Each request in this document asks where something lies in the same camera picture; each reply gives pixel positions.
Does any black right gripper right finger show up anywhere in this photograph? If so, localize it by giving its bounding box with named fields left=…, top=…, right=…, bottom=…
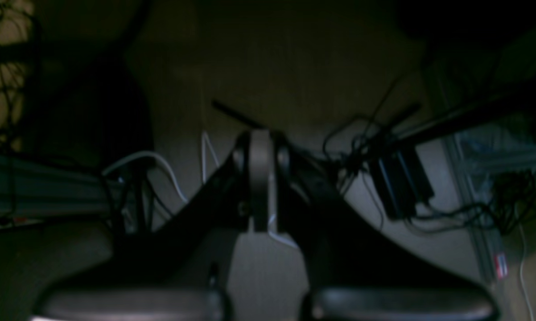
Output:
left=272, top=133, right=500, bottom=321

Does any aluminium frame rail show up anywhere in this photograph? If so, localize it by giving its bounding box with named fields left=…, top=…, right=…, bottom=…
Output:
left=0, top=155, right=136, bottom=230

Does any white cable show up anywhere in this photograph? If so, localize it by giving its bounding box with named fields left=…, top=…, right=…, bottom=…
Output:
left=102, top=151, right=189, bottom=204

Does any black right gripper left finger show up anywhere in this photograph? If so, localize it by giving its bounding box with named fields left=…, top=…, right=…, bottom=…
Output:
left=32, top=132, right=251, bottom=321

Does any black power adapter brick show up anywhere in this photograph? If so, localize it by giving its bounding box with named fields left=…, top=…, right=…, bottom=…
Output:
left=368, top=148, right=434, bottom=221

